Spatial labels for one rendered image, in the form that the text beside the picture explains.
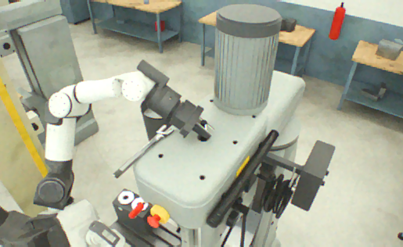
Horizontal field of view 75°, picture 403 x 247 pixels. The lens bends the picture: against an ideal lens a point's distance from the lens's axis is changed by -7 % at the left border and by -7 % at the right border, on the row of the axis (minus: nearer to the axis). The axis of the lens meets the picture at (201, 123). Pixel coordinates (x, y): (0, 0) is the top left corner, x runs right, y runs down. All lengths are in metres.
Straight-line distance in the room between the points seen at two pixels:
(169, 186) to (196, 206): 0.09
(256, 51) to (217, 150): 0.31
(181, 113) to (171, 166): 0.15
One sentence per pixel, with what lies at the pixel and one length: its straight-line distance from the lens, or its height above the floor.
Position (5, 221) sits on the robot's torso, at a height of 1.52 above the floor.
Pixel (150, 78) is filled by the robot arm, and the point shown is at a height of 2.06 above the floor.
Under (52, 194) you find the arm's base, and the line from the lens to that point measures 0.99.
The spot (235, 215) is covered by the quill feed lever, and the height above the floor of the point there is 1.49.
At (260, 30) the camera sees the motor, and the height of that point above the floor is 2.19.
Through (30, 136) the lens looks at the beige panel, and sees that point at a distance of 2.60.
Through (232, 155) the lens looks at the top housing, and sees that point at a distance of 0.82.
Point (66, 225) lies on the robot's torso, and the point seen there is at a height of 1.67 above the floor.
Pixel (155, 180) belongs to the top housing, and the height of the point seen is 1.88.
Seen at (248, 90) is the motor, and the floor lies 1.99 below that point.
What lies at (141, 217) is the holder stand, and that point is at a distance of 1.62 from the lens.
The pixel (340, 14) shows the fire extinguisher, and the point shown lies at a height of 1.22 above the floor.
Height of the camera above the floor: 2.47
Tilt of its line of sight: 39 degrees down
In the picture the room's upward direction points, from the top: straight up
